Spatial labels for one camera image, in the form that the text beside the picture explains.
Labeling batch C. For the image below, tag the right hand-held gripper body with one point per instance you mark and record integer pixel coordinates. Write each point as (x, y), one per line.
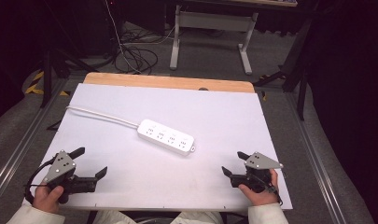
(255, 174)

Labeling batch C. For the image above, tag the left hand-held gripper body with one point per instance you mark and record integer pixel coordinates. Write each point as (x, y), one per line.
(62, 174)

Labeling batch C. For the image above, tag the white power strip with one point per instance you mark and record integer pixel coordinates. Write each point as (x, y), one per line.
(166, 137)

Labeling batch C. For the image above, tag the person's right hand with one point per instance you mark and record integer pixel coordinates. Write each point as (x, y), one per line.
(262, 194)

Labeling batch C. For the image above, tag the person's left hand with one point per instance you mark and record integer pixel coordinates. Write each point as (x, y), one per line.
(47, 198)

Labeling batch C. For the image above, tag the white table board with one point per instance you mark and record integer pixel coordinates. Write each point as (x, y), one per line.
(165, 161)

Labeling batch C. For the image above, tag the person's lap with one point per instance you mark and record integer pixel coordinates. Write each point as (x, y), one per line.
(158, 217)

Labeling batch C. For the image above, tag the yellow black floor tape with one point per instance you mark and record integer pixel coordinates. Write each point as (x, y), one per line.
(37, 85)

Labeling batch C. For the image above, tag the black stand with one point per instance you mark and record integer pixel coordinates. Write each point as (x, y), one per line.
(291, 67)
(57, 67)

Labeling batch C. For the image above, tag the wooden table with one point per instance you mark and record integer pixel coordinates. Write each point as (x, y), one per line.
(165, 81)

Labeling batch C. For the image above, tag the grey metal table frame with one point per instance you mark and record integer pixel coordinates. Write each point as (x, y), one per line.
(211, 34)

